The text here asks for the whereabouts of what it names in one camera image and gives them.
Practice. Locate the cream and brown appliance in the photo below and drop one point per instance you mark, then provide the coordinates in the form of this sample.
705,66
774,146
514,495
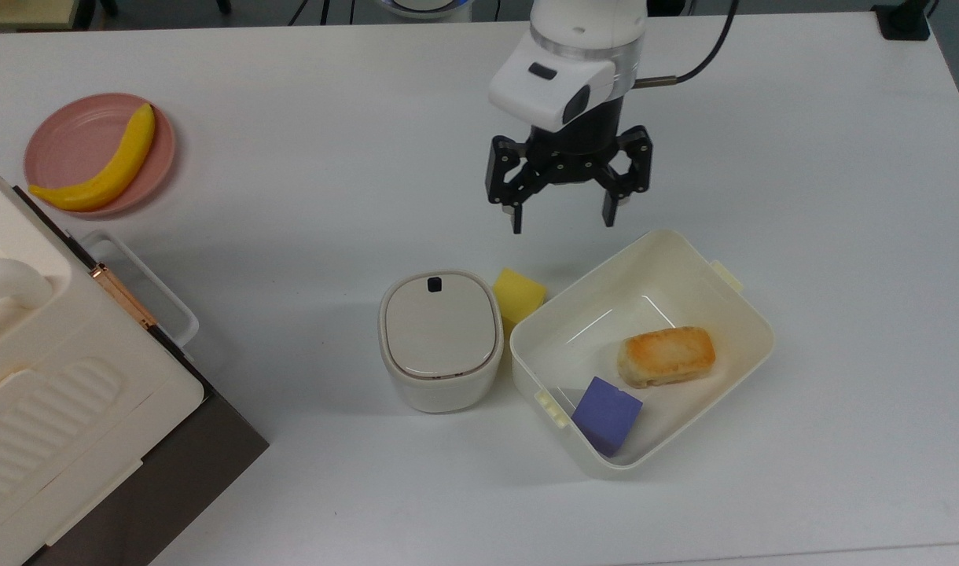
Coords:
63,409

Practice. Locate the yellow wooden table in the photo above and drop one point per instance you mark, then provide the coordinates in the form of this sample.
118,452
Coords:
23,12

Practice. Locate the white lidded trash can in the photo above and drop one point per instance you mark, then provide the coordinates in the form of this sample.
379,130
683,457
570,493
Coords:
440,334

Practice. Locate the purple cube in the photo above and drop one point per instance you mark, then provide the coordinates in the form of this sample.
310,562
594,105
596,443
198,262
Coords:
605,413

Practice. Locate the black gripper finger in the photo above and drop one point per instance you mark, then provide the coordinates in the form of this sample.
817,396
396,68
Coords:
635,169
501,173

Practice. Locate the white plastic basket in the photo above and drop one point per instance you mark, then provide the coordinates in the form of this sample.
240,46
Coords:
574,346

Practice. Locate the yellow banana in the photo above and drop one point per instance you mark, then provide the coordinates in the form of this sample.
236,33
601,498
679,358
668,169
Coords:
122,161

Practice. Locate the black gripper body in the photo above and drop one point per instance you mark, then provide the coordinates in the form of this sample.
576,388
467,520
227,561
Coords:
575,153

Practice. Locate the clear plastic tray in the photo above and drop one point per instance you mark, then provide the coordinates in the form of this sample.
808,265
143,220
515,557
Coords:
153,303

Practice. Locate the yellow sponge cube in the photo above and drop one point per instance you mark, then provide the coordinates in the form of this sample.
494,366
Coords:
519,297

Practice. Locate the pink round plate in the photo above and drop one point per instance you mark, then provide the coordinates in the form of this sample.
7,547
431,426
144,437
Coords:
71,141

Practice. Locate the toasted bread roll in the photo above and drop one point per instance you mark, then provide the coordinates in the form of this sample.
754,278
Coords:
666,355

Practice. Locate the black table clamp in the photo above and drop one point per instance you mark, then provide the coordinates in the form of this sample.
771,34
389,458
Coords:
902,22

